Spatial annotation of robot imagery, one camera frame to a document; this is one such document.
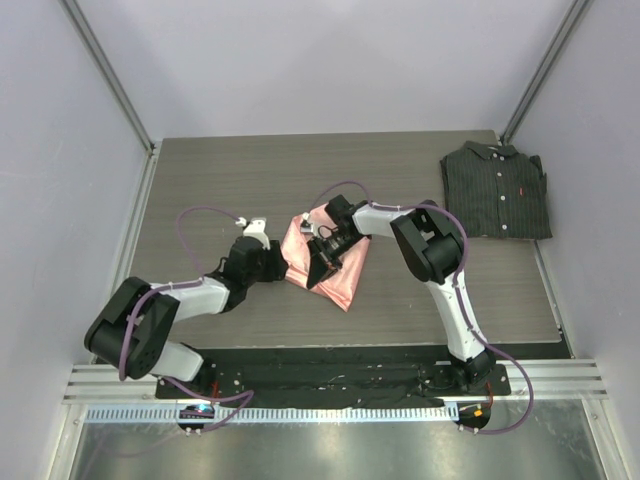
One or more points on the right aluminium frame post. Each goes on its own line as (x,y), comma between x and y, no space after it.
(561,38)

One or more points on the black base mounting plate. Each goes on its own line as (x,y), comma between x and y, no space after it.
(342,377)

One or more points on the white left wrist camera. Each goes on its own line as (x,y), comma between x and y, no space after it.
(256,229)

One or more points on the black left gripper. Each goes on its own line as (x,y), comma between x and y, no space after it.
(276,264)

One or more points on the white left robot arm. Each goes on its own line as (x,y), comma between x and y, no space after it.
(131,331)

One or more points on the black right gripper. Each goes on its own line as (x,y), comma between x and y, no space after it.
(322,268)

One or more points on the left aluminium frame post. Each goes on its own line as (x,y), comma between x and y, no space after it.
(92,44)

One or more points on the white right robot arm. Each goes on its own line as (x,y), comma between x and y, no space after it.
(434,247)

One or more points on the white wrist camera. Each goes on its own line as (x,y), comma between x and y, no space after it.
(307,226)
(256,229)

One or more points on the aluminium frame post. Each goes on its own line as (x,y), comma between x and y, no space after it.
(561,38)
(92,44)

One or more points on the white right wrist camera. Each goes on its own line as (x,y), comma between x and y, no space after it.
(307,226)

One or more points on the white slotted cable duct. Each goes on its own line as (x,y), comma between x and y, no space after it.
(186,414)

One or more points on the dark striped folded shirt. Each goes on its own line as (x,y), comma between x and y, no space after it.
(495,191)

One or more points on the pink satin napkin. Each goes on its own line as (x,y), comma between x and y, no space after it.
(341,287)

